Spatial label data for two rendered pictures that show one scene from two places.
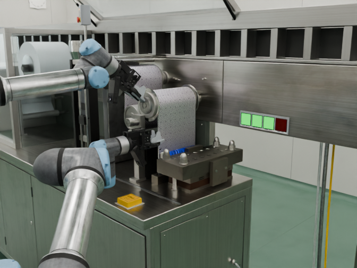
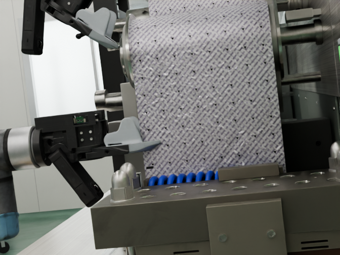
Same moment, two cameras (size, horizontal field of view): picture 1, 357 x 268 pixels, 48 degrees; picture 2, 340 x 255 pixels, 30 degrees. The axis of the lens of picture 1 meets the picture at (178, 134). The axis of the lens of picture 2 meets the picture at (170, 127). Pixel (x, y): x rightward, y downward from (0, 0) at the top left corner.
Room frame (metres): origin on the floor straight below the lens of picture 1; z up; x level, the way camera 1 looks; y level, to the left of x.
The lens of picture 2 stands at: (1.10, -0.80, 1.18)
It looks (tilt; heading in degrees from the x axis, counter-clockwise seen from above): 3 degrees down; 53
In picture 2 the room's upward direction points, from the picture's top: 7 degrees counter-clockwise
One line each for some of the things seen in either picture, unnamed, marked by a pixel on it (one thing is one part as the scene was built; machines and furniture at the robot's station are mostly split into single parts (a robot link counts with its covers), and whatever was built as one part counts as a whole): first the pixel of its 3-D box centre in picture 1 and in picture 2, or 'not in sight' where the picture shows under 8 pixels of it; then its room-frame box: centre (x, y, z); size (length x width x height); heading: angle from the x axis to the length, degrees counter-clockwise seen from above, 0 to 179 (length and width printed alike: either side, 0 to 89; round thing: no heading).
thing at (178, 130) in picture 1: (177, 132); (209, 126); (1.79, 0.01, 1.11); 0.23 x 0.01 x 0.18; 134
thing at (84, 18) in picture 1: (83, 15); not in sight; (2.16, 0.50, 1.66); 0.07 x 0.07 x 0.10; 21
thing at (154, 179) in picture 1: (177, 173); not in sight; (1.79, 0.00, 0.92); 0.28 x 0.04 x 0.04; 134
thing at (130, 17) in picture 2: (148, 105); (136, 55); (1.75, 0.13, 1.25); 0.15 x 0.01 x 0.15; 44
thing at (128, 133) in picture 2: (158, 137); (130, 134); (1.68, 0.09, 1.12); 0.09 x 0.03 x 0.06; 133
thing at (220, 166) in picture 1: (219, 171); (248, 243); (1.67, -0.18, 0.96); 0.10 x 0.03 x 0.11; 134
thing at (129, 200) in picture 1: (129, 200); not in sight; (1.47, 0.19, 0.91); 0.07 x 0.07 x 0.02; 44
